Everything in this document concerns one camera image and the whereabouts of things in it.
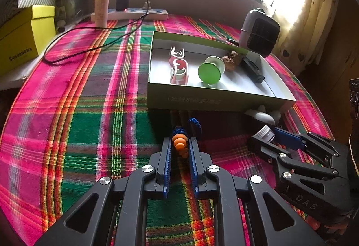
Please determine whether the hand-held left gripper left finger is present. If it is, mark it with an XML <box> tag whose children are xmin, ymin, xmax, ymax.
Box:
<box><xmin>34</xmin><ymin>137</ymin><xmax>172</xmax><ymax>246</ymax></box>

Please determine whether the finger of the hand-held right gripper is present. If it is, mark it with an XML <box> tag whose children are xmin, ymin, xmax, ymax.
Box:
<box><xmin>273</xmin><ymin>126</ymin><xmax>342</xmax><ymax>167</ymax></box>
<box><xmin>247</xmin><ymin>134</ymin><xmax>348</xmax><ymax>188</ymax></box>

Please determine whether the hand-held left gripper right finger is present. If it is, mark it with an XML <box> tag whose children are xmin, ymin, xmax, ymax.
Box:
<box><xmin>188</xmin><ymin>137</ymin><xmax>326</xmax><ymax>246</ymax></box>

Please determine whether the silver jar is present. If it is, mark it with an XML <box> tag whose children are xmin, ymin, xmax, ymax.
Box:
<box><xmin>256</xmin><ymin>126</ymin><xmax>277</xmax><ymax>143</ymax></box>

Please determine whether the blue and orange toy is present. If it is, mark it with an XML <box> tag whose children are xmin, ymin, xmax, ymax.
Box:
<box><xmin>172</xmin><ymin>117</ymin><xmax>202</xmax><ymax>159</ymax></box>

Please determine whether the white and silver massager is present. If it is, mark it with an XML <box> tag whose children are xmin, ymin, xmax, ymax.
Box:
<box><xmin>257</xmin><ymin>105</ymin><xmax>281</xmax><ymax>123</ymax></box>

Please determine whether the white mushroom-shaped object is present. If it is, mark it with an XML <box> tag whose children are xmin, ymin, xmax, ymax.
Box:
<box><xmin>243</xmin><ymin>111</ymin><xmax>276</xmax><ymax>125</ymax></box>

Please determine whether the green cardboard box tray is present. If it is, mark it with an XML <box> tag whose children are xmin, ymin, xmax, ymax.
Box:
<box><xmin>146</xmin><ymin>31</ymin><xmax>297</xmax><ymax>112</ymax></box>

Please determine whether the brown walnut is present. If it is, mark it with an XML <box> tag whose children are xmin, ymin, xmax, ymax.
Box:
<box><xmin>221</xmin><ymin>55</ymin><xmax>239</xmax><ymax>72</ymax></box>
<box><xmin>230</xmin><ymin>51</ymin><xmax>244</xmax><ymax>64</ymax></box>

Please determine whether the green and white spool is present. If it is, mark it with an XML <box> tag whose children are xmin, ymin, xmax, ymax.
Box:
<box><xmin>198</xmin><ymin>56</ymin><xmax>226</xmax><ymax>85</ymax></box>

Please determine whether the pink and white clip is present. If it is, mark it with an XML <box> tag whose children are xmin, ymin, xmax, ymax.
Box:
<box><xmin>168</xmin><ymin>45</ymin><xmax>190</xmax><ymax>85</ymax></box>

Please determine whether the plaid tablecloth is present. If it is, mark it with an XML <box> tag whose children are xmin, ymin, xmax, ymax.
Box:
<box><xmin>0</xmin><ymin>12</ymin><xmax>334</xmax><ymax>246</ymax></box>

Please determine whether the small grey heater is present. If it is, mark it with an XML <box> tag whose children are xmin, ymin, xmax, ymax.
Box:
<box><xmin>238</xmin><ymin>8</ymin><xmax>281</xmax><ymax>58</ymax></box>

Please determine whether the heart print curtain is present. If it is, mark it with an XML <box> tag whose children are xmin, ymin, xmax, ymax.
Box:
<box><xmin>269</xmin><ymin>0</ymin><xmax>341</xmax><ymax>75</ymax></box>

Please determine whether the white power strip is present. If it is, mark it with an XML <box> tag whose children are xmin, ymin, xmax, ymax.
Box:
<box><xmin>91</xmin><ymin>8</ymin><xmax>168</xmax><ymax>21</ymax></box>

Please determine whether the cream tube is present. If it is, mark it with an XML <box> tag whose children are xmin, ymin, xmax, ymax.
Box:
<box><xmin>95</xmin><ymin>0</ymin><xmax>113</xmax><ymax>28</ymax></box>

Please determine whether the clear plastic storage bin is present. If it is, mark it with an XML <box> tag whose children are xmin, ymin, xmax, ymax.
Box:
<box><xmin>55</xmin><ymin>0</ymin><xmax>96</xmax><ymax>28</ymax></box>

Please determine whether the yellow box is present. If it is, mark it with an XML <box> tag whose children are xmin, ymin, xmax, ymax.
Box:
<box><xmin>0</xmin><ymin>5</ymin><xmax>56</xmax><ymax>76</ymax></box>

